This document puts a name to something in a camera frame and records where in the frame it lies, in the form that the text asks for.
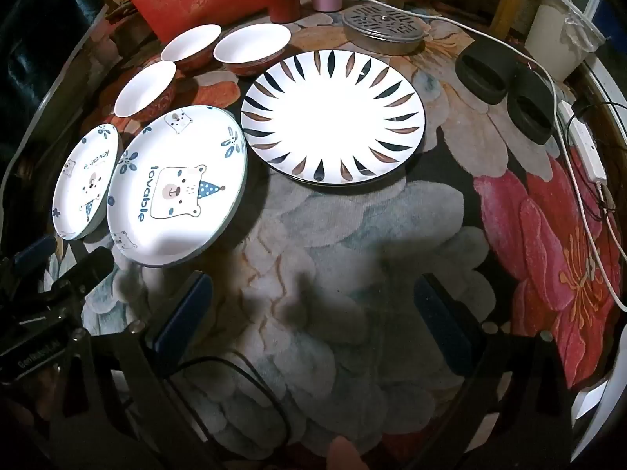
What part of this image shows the floral rug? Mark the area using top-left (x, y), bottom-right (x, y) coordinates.
top-left (29, 0), bottom-right (627, 470)

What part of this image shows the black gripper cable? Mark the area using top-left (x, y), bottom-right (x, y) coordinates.
top-left (167, 355), bottom-right (295, 451)

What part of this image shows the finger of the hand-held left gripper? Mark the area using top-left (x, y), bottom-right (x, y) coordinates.
top-left (0, 234), bottom-right (60, 281)
top-left (43, 246), bottom-right (117, 300)

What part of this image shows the small bear print plate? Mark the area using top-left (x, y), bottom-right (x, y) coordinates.
top-left (51, 122), bottom-right (123, 242)

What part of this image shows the round perforated metal tin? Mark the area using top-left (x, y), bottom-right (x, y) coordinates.
top-left (342, 6), bottom-right (426, 56)

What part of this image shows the large bear print plate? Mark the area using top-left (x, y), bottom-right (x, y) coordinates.
top-left (106, 105), bottom-right (248, 268)

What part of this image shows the white power strip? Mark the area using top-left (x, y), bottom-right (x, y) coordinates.
top-left (557, 100), bottom-right (609, 185)

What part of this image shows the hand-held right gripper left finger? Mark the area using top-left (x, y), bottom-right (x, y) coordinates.
top-left (63, 272), bottom-right (216, 470)

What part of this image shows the white power strip cord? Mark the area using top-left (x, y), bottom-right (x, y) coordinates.
top-left (596, 180), bottom-right (627, 265)

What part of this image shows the white bucket with plastic liner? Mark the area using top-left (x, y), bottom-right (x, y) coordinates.
top-left (523, 0), bottom-right (608, 84)

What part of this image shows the large leaf pattern plate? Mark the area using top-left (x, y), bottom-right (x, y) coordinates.
top-left (240, 50), bottom-right (426, 187)

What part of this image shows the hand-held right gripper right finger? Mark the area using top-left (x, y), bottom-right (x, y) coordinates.
top-left (413, 273), bottom-right (575, 470)

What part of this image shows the long white cable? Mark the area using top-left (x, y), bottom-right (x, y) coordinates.
top-left (345, 0), bottom-right (627, 312)

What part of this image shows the white bowl red outside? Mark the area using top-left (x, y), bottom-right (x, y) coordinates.
top-left (212, 22), bottom-right (293, 77)
top-left (114, 61), bottom-right (178, 123)
top-left (160, 23), bottom-right (223, 70)

